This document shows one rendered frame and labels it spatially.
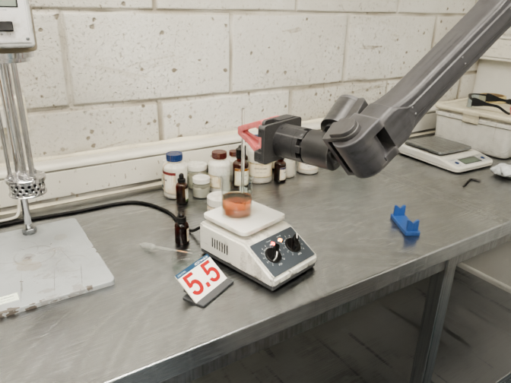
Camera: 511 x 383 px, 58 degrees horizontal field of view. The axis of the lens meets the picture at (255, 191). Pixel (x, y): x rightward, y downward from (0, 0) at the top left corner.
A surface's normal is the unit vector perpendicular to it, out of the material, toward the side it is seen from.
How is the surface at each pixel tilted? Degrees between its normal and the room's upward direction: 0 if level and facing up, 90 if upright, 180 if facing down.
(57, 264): 0
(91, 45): 90
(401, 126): 86
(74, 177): 90
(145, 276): 0
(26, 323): 0
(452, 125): 93
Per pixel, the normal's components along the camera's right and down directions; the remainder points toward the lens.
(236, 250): -0.70, 0.26
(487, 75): -0.84, 0.19
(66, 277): 0.03, -0.92
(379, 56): 0.55, 0.33
